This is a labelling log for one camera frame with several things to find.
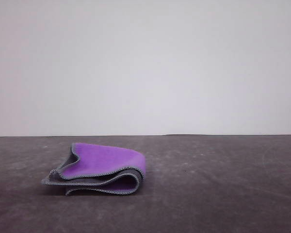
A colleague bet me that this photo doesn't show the purple towel with grey hem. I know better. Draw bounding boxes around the purple towel with grey hem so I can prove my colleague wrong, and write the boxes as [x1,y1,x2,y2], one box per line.
[41,142,146,197]

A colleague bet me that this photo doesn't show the grey table cloth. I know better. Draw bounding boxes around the grey table cloth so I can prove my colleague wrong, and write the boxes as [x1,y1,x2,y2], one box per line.
[0,133,291,233]

